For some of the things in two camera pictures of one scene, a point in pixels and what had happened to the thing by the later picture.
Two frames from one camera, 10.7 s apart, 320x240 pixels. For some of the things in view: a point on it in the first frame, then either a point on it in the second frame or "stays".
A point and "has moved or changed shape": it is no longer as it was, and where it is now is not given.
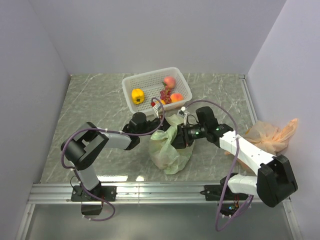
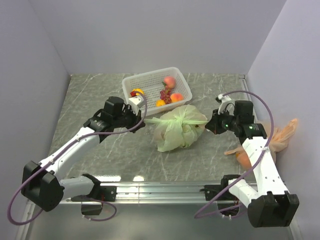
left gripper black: (164, 125) -> (135, 119)
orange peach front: (176, 97) stays
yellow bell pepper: (138, 96) stays
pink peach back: (170, 81) stays
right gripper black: (183, 138) -> (215, 125)
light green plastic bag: (165, 155) has moved or changed shape
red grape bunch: (165, 94) stays
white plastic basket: (168, 85) stays
